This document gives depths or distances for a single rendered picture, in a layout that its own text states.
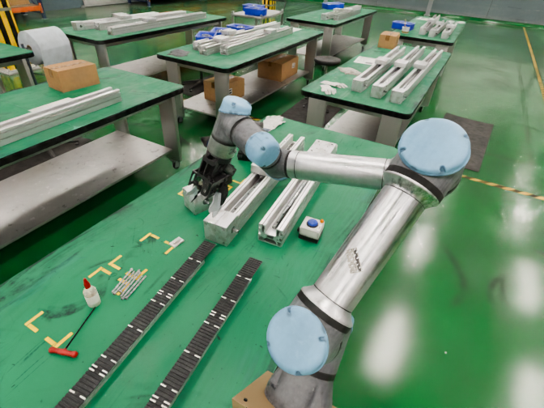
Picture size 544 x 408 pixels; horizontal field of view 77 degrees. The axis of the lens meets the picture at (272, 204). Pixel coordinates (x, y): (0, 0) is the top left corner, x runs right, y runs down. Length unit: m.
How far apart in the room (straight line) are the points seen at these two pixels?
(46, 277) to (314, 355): 1.02
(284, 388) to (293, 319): 0.21
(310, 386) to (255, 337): 0.34
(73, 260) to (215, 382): 0.70
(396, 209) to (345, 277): 0.15
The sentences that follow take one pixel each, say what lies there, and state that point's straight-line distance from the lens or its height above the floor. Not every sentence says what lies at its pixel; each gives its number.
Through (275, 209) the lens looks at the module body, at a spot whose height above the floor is 0.86.
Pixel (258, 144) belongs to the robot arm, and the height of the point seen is 1.35.
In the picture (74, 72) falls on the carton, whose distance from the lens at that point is 3.09.
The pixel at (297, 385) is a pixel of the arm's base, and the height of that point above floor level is 0.99.
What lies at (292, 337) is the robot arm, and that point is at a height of 1.17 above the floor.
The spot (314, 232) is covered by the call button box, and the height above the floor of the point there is 0.83.
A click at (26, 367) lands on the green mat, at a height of 0.78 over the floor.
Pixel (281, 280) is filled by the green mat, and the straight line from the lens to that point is 1.22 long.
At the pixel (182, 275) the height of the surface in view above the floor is 0.81.
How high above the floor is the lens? 1.70
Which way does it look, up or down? 37 degrees down
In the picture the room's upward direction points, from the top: 4 degrees clockwise
